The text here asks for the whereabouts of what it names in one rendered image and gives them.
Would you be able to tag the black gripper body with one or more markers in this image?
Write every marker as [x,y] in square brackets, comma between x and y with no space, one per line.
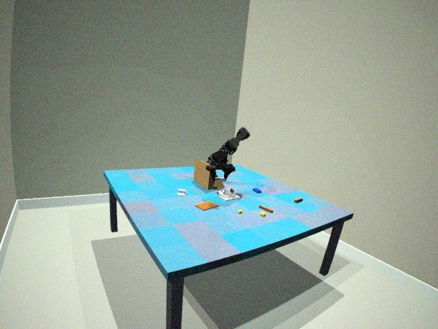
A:
[212,168]

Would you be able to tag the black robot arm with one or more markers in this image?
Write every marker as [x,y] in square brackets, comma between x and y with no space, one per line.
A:
[229,147]

